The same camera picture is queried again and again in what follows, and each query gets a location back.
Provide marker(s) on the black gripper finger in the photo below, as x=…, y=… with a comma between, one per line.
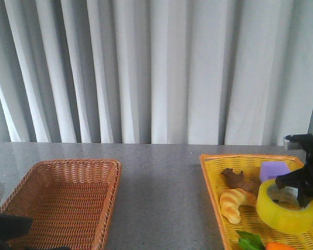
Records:
x=296, y=179
x=304, y=197

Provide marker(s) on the yellow tape roll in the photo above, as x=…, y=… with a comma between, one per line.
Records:
x=280, y=209

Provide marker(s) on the purple foam block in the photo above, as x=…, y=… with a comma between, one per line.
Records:
x=272, y=169

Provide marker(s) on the orange toy carrot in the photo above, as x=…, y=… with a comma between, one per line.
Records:
x=252, y=241

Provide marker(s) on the brown toy figure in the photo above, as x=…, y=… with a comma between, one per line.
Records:
x=236, y=180

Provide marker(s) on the brown wicker basket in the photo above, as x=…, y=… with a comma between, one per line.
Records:
x=70, y=201

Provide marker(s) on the toy croissant bread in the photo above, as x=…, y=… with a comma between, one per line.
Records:
x=230, y=201

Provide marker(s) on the yellow woven basket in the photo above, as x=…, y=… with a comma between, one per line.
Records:
x=249, y=164

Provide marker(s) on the grey pleated curtain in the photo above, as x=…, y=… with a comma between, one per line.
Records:
x=159, y=72

